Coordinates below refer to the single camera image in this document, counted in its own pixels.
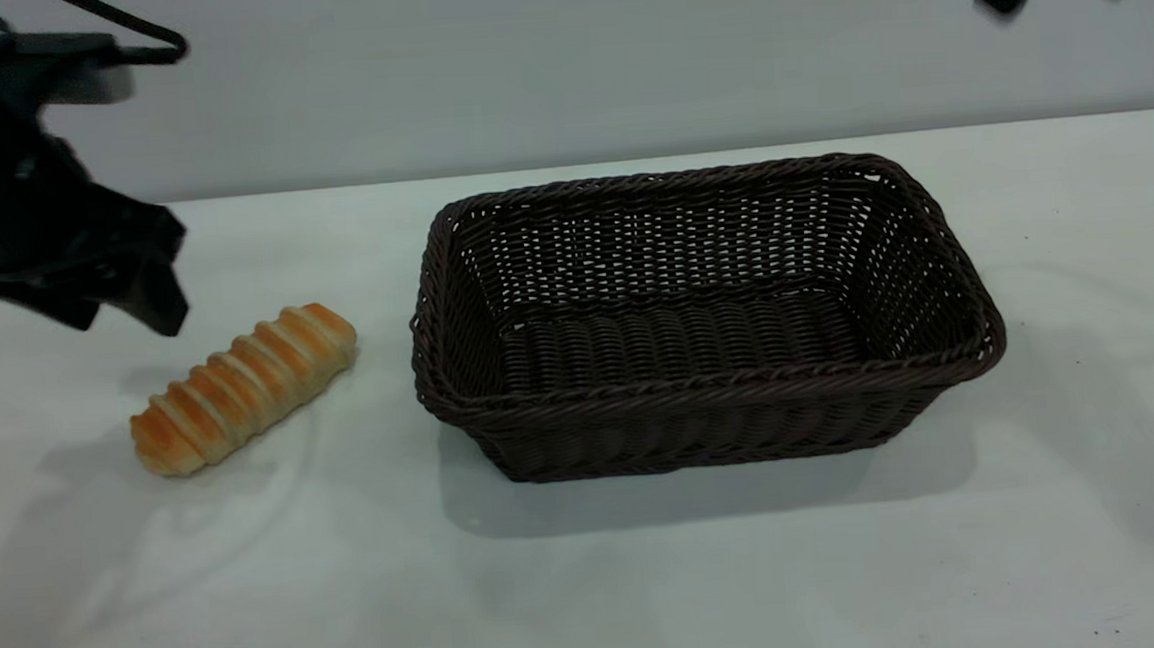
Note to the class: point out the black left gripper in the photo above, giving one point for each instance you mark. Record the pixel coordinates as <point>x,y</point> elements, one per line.
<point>8,198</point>

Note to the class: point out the ridged golden bread roll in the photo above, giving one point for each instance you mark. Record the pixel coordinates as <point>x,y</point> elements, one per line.
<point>240,390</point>

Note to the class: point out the black wicker basket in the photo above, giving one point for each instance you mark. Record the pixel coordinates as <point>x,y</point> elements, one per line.
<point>704,426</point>

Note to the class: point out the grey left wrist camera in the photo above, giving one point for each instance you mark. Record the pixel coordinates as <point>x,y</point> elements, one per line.
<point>71,69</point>

